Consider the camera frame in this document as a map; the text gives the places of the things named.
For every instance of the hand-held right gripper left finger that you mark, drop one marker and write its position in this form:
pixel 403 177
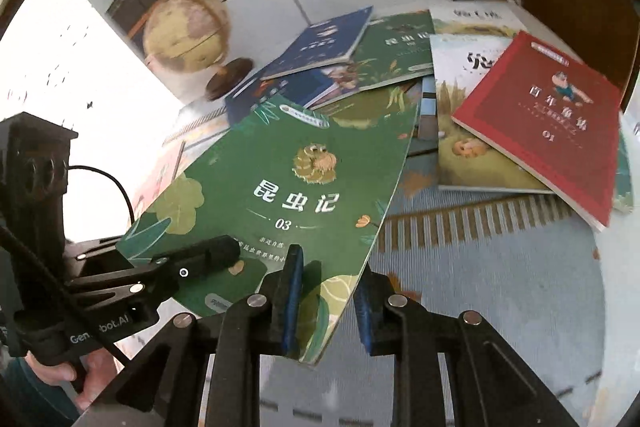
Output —
pixel 294 302

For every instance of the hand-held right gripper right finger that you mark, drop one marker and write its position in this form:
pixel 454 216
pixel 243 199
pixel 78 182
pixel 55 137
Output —
pixel 362 322

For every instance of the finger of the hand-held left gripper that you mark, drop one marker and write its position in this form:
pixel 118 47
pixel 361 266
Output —
pixel 200 259

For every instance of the green book with yellow insect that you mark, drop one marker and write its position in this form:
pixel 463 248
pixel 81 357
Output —
pixel 280 187

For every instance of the white and yellow picture book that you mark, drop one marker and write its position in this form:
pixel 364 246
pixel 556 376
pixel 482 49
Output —
pixel 460 117

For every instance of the blue book with eagle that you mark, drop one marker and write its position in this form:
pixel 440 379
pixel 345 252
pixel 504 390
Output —
pixel 320 47

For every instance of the person's left forearm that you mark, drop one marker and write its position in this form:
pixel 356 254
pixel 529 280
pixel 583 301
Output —
pixel 25 399

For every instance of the person's left hand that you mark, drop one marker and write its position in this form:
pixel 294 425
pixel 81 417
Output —
pixel 102 374

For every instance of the printed play mat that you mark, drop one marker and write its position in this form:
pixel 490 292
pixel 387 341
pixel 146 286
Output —
pixel 475 257

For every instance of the dark blue book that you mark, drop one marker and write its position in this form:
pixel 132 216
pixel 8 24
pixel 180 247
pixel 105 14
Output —
pixel 280 94

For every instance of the dark boxed book set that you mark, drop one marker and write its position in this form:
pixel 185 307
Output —
pixel 135 2

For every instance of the beige globe on wooden base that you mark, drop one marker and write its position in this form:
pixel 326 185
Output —
pixel 180 32

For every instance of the light blue book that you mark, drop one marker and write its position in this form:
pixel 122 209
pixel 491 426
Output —
pixel 429 107

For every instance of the green book with red insect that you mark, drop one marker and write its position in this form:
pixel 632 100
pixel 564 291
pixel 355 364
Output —
pixel 400 52

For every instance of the rabbit family picture book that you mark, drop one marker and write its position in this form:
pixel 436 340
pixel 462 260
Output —
pixel 480 19

